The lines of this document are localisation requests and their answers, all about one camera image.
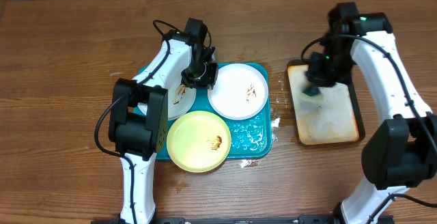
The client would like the green yellow sponge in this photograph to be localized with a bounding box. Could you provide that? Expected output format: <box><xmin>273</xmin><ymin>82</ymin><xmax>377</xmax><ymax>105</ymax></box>
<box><xmin>302</xmin><ymin>85</ymin><xmax>321</xmax><ymax>97</ymax></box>

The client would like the white plate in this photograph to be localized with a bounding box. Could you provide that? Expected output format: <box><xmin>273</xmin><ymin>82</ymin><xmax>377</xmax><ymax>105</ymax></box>
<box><xmin>208</xmin><ymin>64</ymin><xmax>268</xmax><ymax>120</ymax></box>
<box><xmin>136</xmin><ymin>80</ymin><xmax>197</xmax><ymax>122</ymax></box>

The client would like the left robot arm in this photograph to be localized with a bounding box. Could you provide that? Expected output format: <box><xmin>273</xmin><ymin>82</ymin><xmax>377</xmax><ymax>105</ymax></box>
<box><xmin>103</xmin><ymin>18</ymin><xmax>218</xmax><ymax>223</ymax></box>

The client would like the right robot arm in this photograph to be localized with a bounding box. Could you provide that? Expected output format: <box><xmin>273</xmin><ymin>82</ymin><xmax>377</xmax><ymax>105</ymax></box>
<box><xmin>303</xmin><ymin>2</ymin><xmax>436</xmax><ymax>223</ymax></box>

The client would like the black baking tray with suds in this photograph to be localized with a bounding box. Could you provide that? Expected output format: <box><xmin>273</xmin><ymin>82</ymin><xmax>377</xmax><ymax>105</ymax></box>
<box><xmin>287</xmin><ymin>59</ymin><xmax>365</xmax><ymax>145</ymax></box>

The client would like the teal plastic tray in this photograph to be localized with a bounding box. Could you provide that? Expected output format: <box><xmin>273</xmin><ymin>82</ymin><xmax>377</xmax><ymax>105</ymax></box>
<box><xmin>156</xmin><ymin>63</ymin><xmax>272</xmax><ymax>160</ymax></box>

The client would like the yellow-green plate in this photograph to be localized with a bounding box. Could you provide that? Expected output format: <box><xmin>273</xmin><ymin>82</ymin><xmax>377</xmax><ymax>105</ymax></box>
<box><xmin>167</xmin><ymin>111</ymin><xmax>231</xmax><ymax>173</ymax></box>

